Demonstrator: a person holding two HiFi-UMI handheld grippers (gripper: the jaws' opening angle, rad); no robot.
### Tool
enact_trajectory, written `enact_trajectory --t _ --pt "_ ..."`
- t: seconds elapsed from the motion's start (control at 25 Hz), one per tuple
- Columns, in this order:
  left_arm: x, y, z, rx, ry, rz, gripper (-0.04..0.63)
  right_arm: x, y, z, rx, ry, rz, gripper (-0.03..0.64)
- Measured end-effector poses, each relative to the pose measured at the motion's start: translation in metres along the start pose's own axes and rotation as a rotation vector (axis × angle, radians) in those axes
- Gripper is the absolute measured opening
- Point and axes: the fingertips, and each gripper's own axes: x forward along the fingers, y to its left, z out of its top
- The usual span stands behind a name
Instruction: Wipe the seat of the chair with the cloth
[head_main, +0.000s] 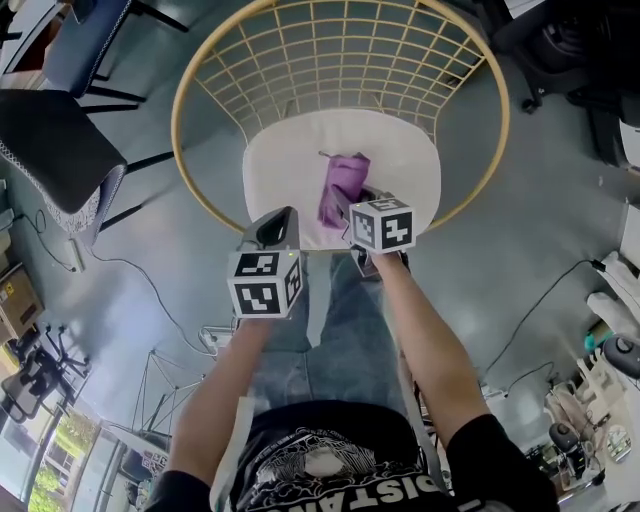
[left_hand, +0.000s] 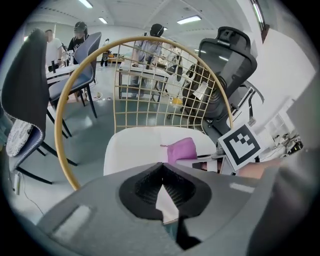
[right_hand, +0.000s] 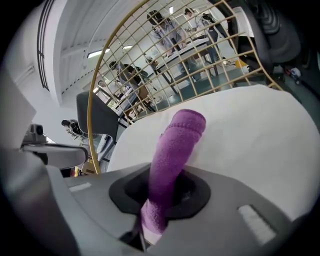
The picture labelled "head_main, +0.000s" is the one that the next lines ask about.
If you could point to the person's left forearm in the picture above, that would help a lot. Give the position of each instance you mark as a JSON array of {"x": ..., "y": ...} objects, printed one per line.
[{"x": 220, "y": 395}]

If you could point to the black cushioned chair patterned trim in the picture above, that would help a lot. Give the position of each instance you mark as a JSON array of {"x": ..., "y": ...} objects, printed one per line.
[{"x": 57, "y": 155}]

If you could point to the cardboard box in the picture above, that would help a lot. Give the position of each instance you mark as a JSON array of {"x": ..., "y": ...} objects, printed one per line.
[{"x": 16, "y": 300}]

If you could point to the person's blue jeans legs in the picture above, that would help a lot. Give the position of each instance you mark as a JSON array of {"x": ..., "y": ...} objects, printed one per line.
[{"x": 345, "y": 345}]

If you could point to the black office chair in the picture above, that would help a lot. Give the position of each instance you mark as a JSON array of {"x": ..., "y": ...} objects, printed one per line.
[{"x": 35, "y": 380}]

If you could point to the person's black printed t-shirt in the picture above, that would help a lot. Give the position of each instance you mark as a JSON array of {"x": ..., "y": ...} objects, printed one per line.
[{"x": 345, "y": 460}]

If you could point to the purple cloth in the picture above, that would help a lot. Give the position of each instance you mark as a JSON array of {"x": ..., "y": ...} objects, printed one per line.
[{"x": 341, "y": 191}]

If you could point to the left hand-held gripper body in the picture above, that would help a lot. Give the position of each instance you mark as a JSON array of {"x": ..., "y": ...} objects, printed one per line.
[{"x": 262, "y": 295}]

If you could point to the black swivel chair base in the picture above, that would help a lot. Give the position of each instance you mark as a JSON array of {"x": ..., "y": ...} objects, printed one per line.
[{"x": 575, "y": 55}]

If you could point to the metal folding frame stand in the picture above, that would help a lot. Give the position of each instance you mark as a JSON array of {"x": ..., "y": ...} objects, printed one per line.
[{"x": 165, "y": 385}]

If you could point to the person's right forearm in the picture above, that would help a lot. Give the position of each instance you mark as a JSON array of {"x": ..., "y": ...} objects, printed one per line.
[{"x": 427, "y": 345}]

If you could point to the blue upholstered chair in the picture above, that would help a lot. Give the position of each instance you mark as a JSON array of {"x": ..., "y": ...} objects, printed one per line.
[{"x": 85, "y": 42}]

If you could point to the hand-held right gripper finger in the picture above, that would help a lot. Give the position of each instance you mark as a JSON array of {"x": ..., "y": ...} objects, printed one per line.
[{"x": 336, "y": 198}]

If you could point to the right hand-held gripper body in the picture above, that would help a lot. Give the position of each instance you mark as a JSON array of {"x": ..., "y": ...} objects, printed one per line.
[{"x": 382, "y": 225}]

